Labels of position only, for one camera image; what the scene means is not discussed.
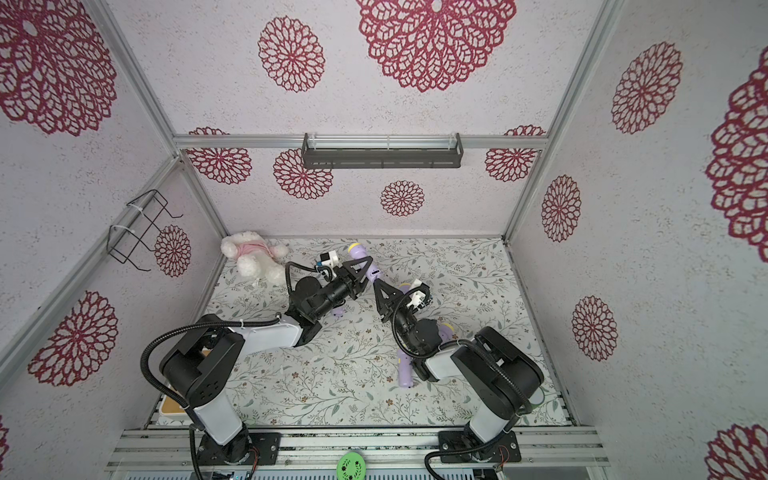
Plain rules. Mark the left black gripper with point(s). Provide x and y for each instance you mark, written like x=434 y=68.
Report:
x=352 y=278

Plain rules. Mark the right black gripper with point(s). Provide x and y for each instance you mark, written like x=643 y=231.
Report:
x=396 y=309

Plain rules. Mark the purple flashlight near right arm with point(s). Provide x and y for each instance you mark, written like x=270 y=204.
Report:
x=446 y=331

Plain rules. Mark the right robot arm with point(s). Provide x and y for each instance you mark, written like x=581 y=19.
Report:
x=503 y=377

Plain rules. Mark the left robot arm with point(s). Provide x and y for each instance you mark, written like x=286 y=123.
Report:
x=192 y=364

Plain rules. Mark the white plush teddy bear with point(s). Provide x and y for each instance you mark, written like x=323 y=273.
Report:
x=255 y=258

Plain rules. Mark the green tape roll front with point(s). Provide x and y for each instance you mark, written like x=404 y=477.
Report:
x=351 y=466

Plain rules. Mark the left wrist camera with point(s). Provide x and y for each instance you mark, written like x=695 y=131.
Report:
x=329 y=259

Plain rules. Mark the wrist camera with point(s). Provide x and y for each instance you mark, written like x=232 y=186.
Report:
x=329 y=259
x=418 y=295

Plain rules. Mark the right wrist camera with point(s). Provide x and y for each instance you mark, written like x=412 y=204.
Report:
x=418 y=295

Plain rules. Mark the black wall shelf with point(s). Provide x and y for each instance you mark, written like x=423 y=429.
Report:
x=409 y=153

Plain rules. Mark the black wire wall rack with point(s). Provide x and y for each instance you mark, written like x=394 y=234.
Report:
x=123 y=240

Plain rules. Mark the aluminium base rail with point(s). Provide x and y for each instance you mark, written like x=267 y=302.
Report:
x=168 y=449

